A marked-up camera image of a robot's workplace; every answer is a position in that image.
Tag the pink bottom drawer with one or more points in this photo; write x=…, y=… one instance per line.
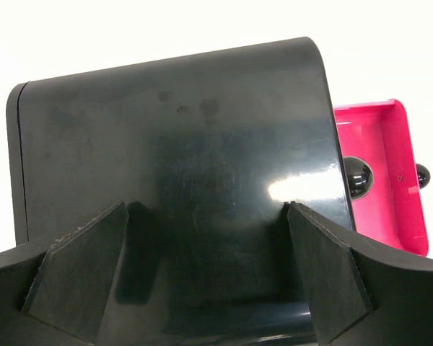
x=390, y=211

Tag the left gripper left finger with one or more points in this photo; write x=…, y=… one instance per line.
x=54, y=289

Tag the pink drawer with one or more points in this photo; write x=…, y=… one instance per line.
x=359, y=176
x=390, y=211

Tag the pink middle drawer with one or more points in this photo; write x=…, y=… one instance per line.
x=359, y=176

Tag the black drawer cabinet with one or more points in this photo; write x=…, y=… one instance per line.
x=207, y=152

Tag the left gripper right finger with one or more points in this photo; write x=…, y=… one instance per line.
x=360, y=291

